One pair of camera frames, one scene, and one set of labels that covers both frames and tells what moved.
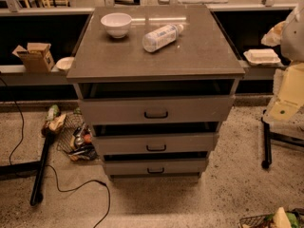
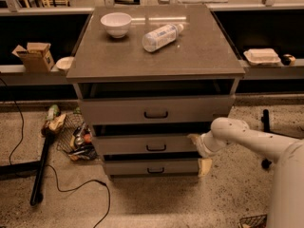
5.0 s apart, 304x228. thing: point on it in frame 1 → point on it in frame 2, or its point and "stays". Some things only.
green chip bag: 52,112 stays
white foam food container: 262,56 stays
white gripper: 294,39 → 203,148
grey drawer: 157,143 stays
